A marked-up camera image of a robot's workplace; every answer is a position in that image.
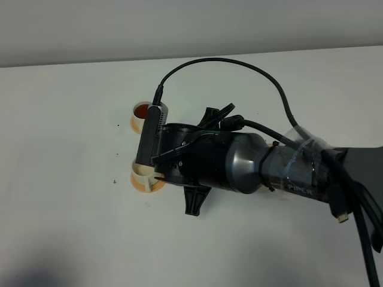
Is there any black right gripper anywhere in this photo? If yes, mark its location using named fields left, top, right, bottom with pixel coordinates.
left=151, top=106, right=236, bottom=216

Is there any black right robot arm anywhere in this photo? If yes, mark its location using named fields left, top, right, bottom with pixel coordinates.
left=146, top=105, right=382, bottom=286

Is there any near orange saucer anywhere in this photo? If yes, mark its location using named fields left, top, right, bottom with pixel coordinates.
left=130, top=173, right=165, bottom=193

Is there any white teacup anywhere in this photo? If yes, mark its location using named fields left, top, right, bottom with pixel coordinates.
left=132, top=101, right=151, bottom=119
left=131, top=162, right=162, bottom=191

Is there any orange saucer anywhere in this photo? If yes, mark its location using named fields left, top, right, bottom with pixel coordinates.
left=130, top=173, right=165, bottom=193
left=130, top=116, right=145, bottom=135

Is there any near white teacup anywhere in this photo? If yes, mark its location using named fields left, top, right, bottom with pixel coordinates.
left=131, top=162, right=162, bottom=191

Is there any far orange saucer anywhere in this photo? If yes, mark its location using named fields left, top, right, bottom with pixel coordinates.
left=130, top=116, right=145, bottom=135

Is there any far white teacup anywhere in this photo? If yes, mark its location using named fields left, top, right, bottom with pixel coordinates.
left=132, top=101, right=151, bottom=119

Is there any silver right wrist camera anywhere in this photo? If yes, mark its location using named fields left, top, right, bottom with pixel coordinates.
left=135, top=103, right=168, bottom=166

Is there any black right camera cable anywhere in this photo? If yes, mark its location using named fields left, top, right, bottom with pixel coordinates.
left=152, top=57, right=330, bottom=150

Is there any beige round teapot coaster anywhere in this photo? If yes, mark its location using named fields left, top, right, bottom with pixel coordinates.
left=254, top=141, right=285, bottom=192

